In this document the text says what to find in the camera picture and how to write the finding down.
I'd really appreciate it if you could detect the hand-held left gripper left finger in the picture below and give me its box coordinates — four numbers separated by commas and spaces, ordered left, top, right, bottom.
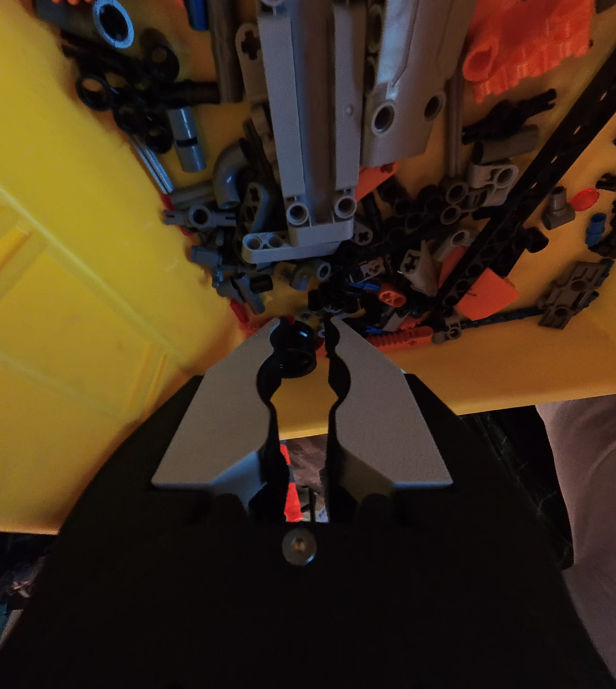
151, 317, 288, 520

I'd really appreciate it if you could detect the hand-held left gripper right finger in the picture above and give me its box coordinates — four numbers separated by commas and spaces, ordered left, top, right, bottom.
324, 315, 454, 520

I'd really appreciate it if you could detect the black toy wheel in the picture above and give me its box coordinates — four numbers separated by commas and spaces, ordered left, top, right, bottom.
276, 320, 318, 379

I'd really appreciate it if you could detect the pile of small toy parts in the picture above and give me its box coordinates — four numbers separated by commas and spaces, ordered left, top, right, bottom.
33, 0, 616, 356

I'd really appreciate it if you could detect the yellow plastic bin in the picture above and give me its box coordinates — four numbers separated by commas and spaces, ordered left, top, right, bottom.
0, 0, 616, 534

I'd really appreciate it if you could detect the orange toothed toy rack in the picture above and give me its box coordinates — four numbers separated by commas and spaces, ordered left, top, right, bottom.
366, 324, 434, 352

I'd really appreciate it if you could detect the orange toy wedge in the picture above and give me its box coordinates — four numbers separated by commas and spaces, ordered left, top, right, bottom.
454, 267, 520, 322

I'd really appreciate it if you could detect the black long toy beam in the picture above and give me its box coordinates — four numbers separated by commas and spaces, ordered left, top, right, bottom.
436, 32, 616, 319

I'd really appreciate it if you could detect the grey long toy panel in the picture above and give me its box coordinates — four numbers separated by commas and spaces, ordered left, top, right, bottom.
257, 0, 364, 249

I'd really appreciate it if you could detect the orange curved toy panel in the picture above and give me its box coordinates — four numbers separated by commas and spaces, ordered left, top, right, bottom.
461, 0, 595, 104

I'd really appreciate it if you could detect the blue-grey toy ring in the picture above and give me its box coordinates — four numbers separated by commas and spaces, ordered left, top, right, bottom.
92, 0, 135, 49

